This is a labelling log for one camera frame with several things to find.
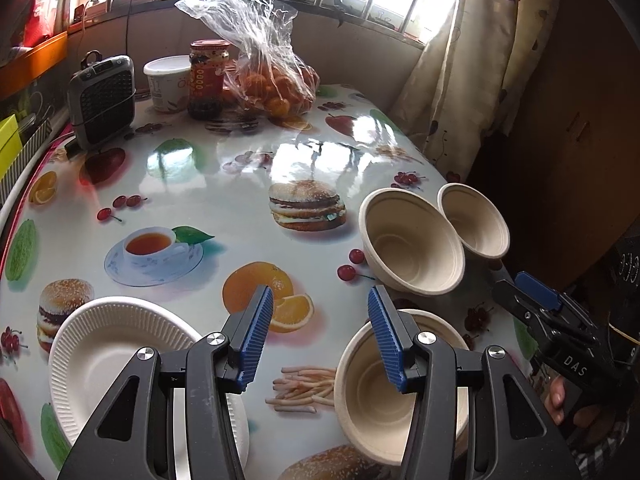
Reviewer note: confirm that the person's right forearm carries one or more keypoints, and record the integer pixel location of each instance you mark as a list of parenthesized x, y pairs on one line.
[(600, 442)]

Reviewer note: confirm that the thick lime green box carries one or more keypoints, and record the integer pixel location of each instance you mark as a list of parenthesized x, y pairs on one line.
[(10, 142)]

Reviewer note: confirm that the fruit printed tablecloth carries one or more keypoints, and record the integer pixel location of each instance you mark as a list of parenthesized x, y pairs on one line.
[(225, 210)]

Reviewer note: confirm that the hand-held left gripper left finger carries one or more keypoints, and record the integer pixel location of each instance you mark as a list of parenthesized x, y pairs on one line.
[(257, 335)]

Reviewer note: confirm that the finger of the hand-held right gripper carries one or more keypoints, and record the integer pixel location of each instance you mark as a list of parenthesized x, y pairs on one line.
[(517, 306), (537, 287)]

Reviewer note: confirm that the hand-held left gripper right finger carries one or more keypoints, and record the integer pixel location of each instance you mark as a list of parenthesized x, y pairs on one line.
[(385, 340)]

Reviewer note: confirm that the white foam plate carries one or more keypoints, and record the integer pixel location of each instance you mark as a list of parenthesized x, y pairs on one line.
[(241, 427), (115, 360)]

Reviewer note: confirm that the grey small heater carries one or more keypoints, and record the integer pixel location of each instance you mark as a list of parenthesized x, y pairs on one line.
[(102, 100)]

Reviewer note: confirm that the white plastic tub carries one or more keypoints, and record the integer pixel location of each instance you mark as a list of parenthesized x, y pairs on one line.
[(167, 82)]

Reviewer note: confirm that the person's right hand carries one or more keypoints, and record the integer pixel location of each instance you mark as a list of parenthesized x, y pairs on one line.
[(555, 396)]

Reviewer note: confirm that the red gift bag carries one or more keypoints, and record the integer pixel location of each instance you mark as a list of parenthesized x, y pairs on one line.
[(45, 5)]

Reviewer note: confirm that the clear plastic bag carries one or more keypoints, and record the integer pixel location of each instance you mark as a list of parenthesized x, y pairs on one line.
[(250, 30)]

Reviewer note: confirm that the small beige paper bowl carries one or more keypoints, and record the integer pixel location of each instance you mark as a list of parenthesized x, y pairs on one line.
[(475, 220)]

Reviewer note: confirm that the brown wooden cabinet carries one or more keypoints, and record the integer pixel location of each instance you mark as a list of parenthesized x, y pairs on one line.
[(575, 135)]

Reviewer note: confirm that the pile of oranges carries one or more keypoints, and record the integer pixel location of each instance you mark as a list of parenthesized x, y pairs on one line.
[(272, 87)]

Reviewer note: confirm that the grey chevron box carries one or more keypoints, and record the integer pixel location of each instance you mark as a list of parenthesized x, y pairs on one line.
[(37, 135)]

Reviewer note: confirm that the red label glass jar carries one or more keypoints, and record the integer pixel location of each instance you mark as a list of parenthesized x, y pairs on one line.
[(207, 80)]

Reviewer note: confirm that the orange box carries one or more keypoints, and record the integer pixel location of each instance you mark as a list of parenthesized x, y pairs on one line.
[(35, 62)]

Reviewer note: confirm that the spotted beige curtain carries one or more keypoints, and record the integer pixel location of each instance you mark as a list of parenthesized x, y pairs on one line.
[(470, 60)]

